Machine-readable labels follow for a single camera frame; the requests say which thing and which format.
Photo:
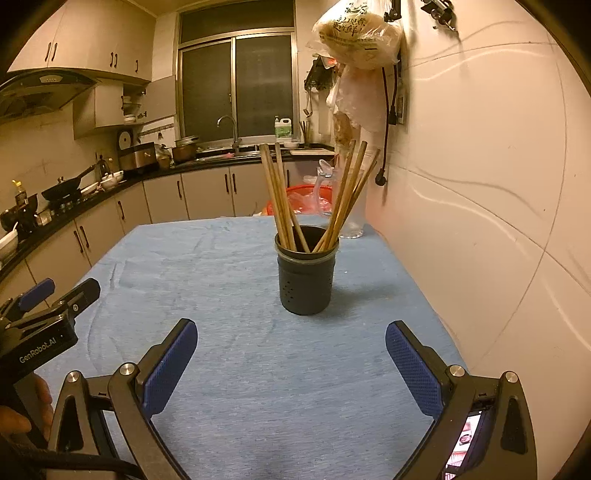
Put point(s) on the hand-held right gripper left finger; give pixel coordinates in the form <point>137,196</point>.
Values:
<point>171,364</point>

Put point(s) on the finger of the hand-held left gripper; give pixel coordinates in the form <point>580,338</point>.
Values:
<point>78,297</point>
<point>37,291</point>

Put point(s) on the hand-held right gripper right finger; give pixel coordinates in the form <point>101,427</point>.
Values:
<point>411,364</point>

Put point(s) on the black perforated chopstick holder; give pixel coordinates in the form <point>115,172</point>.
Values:
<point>304,286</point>

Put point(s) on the bunch of wooden chopsticks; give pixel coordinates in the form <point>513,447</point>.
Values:
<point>280,212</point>

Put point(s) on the person's left hand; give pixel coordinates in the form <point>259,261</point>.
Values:
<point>44,401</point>

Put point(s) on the blue table cloth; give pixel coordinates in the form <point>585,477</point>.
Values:
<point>231,300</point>

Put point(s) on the black wok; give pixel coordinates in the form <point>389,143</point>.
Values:
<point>64,189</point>

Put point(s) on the white bowl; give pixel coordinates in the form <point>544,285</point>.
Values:
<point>111,182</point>

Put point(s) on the lower kitchen cabinets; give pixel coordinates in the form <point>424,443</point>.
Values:
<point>161,194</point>

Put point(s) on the kitchen cabinets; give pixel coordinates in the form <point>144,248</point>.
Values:
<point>92,37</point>
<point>161,194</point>

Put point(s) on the clear glass pitcher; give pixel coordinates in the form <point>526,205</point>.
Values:
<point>355,224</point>

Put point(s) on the brown cooking pot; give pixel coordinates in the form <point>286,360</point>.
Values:
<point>184,151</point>

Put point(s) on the pink plastic bag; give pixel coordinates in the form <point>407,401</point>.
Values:
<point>307,203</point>

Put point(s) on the range hood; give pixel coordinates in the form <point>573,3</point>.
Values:
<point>41,90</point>

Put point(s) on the red plastic basket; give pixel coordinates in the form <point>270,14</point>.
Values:
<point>300,189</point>

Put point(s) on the steel sink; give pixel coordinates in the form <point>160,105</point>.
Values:
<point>240,151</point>

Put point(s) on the metal faucet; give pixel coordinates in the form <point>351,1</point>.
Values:
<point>233,134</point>

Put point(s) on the wooden cutting board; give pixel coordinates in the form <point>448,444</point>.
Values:
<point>314,150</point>

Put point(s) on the countertop chopstick container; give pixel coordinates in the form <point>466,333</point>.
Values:
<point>304,133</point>

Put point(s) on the upper kitchen cabinets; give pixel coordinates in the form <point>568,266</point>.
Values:
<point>92,37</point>

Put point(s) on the green detergent bottle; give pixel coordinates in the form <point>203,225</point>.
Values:
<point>283,129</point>

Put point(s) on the hanging clear plastic bags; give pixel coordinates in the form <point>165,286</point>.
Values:
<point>355,101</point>

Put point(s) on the kitchen window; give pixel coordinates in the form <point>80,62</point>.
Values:
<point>240,78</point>

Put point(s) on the plastic bag of flatbread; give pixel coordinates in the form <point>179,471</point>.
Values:
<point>360,32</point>

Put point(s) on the round wall scale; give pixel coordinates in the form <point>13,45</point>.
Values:
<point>125,140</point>

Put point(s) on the wall power socket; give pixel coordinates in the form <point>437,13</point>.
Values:
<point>400,108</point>

